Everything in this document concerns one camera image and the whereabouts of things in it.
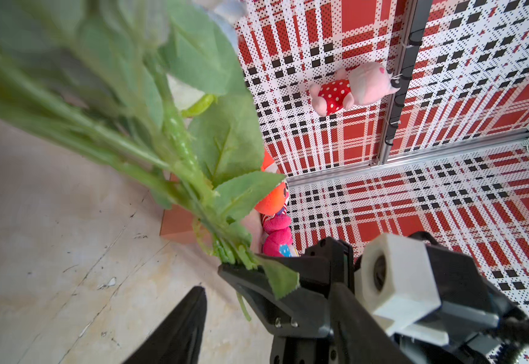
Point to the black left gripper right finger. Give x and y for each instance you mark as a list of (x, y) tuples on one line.
[(357, 336)]

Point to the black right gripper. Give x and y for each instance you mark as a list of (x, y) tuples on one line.
[(290, 296)]

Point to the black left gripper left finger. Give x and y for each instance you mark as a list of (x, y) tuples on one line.
[(178, 339)]

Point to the orange tape dispenser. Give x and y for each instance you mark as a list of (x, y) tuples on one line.
[(177, 226)]

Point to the white rose bouquet green stems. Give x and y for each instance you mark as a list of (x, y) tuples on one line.
[(153, 89)]

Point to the orange fish plush toy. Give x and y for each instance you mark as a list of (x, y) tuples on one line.
[(275, 202)]

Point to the pink hanging plush toy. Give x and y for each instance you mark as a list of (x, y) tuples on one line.
[(363, 86)]

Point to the black hook rail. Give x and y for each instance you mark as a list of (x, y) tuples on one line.
[(415, 22)]

